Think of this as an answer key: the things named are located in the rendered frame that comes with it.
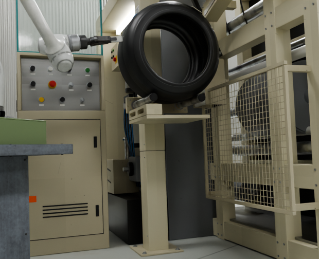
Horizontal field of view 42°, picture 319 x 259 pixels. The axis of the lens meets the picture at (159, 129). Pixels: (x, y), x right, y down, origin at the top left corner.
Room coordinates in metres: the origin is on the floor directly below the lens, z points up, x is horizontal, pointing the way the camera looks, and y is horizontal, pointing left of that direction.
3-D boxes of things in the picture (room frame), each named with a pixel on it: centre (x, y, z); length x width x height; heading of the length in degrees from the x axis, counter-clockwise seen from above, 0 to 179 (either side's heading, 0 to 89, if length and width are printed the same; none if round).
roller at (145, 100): (2.34, 0.08, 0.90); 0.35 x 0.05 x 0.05; 19
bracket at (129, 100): (2.56, 0.01, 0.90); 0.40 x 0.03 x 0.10; 109
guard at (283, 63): (2.29, -0.44, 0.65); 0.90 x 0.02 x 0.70; 19
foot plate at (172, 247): (2.63, 0.05, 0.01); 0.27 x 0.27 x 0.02; 19
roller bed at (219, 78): (2.73, -0.34, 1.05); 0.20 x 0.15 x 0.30; 19
